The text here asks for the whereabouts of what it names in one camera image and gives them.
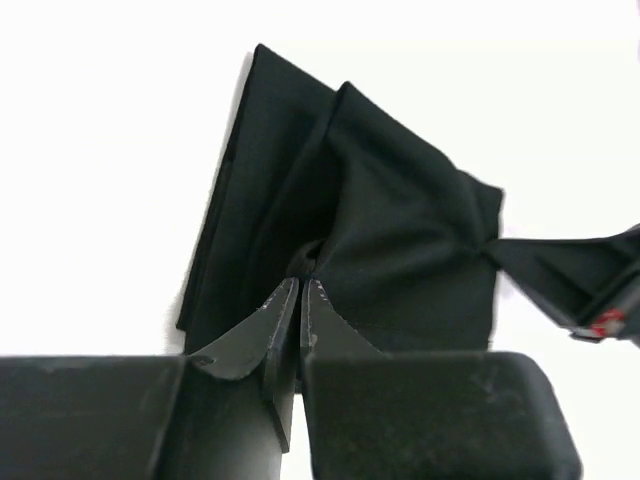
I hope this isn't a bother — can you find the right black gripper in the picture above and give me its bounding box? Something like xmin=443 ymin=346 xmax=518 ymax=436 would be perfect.
xmin=487 ymin=227 xmax=639 ymax=347

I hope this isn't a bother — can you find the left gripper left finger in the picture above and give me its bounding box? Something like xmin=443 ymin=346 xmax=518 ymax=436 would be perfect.
xmin=1 ymin=279 xmax=299 ymax=479

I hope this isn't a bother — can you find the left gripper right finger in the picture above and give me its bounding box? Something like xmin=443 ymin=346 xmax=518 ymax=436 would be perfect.
xmin=300 ymin=281 xmax=583 ymax=480

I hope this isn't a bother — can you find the black tank top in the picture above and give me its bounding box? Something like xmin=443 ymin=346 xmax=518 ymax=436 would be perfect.
xmin=177 ymin=45 xmax=502 ymax=353

